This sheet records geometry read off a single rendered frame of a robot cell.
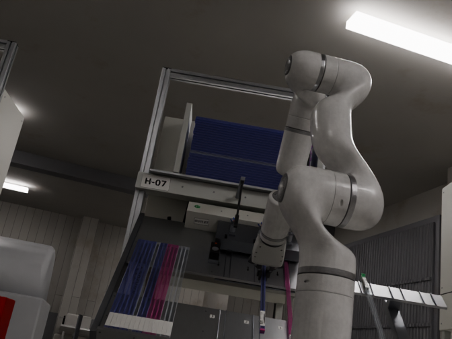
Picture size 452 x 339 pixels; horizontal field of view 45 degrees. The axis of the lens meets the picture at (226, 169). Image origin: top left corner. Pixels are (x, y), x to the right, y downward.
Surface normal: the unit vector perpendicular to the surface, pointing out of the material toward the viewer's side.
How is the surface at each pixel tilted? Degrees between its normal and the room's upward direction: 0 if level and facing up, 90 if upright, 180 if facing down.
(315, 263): 89
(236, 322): 44
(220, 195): 90
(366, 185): 66
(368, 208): 112
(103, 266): 90
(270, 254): 145
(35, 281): 80
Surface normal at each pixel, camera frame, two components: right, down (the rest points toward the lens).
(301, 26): -0.15, 0.93
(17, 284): 0.24, -0.46
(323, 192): 0.21, -0.19
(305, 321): -0.64, -0.36
